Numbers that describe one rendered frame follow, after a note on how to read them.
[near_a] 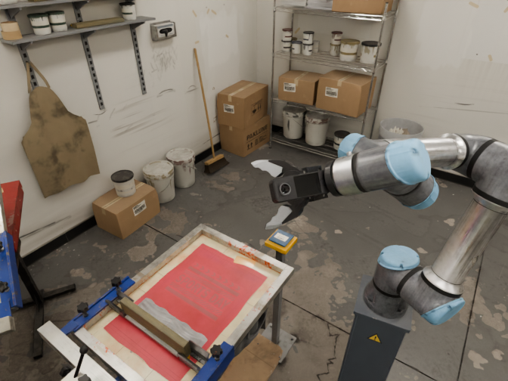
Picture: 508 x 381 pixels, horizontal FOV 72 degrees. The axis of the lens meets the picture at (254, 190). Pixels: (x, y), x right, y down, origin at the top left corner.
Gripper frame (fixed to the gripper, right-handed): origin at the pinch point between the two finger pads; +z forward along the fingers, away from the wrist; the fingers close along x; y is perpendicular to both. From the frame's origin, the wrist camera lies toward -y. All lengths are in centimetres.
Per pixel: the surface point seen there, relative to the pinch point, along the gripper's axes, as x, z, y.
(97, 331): -39, 98, 0
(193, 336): -48, 68, 23
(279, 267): -34, 54, 69
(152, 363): -52, 73, 7
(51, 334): -33, 99, -16
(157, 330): -41, 71, 10
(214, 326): -48, 64, 32
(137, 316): -35, 80, 9
